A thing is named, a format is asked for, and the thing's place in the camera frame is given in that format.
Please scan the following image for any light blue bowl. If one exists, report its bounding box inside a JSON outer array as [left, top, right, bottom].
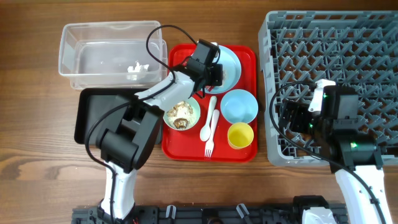
[[220, 89, 259, 124]]

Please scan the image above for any yellow plastic cup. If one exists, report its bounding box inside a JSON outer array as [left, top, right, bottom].
[[227, 123, 254, 149]]

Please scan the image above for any white tissue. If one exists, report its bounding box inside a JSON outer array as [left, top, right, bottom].
[[127, 61, 149, 81]]

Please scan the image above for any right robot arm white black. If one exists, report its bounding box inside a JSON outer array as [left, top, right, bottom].
[[271, 85, 392, 223]]

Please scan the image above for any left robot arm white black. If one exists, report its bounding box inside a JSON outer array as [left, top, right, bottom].
[[89, 39, 222, 223]]

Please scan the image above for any grey dishwasher rack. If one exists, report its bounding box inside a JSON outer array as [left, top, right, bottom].
[[258, 11, 397, 166]]

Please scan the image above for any clear plastic waste bin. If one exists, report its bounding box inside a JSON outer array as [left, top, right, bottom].
[[58, 21, 168, 90]]

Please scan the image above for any light blue plate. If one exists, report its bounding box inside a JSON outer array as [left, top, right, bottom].
[[205, 45, 242, 95]]

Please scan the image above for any green bowl with food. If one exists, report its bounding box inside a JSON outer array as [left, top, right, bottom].
[[163, 97, 201, 131]]

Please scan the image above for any white plastic spoon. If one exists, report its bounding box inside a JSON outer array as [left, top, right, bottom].
[[200, 96, 217, 142]]

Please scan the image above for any red serving tray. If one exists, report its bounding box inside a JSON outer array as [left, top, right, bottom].
[[162, 45, 257, 163]]

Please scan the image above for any white plastic fork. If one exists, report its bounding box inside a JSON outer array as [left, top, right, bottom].
[[205, 110, 220, 159]]

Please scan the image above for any black plastic tray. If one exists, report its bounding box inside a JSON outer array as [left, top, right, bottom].
[[74, 88, 163, 144]]

